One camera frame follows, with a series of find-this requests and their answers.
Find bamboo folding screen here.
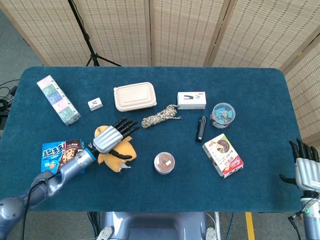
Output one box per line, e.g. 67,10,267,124
0,0,320,143

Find black cables on floor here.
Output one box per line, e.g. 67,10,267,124
0,78,20,116

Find bundled braided rope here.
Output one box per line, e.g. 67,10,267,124
141,104,183,129

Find black stapler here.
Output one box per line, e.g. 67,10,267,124
194,115,208,143

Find robot base body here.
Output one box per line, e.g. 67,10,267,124
96,211,222,240

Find white stapler box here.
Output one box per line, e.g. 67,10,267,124
177,91,207,110

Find yellow plush duck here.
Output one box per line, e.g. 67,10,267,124
94,125,137,174

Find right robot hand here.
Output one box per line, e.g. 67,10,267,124
278,138,320,194

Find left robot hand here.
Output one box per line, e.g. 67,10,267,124
87,118,141,160

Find beige lunch box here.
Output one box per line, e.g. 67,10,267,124
113,81,158,113

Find blue cookie box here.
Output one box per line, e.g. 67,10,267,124
40,138,86,175

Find red white cake box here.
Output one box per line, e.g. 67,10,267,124
201,133,245,179

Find black tripod stand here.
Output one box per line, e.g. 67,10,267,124
66,0,123,67

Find blue table cloth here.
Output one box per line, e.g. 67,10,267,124
0,65,303,213

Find small white staple box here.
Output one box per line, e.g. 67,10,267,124
87,97,104,112

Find pastel tissue pack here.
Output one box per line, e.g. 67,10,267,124
36,74,82,126

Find round clear brown container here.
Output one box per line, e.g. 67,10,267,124
153,151,176,175

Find clear jar of binder clips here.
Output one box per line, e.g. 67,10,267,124
209,102,236,130

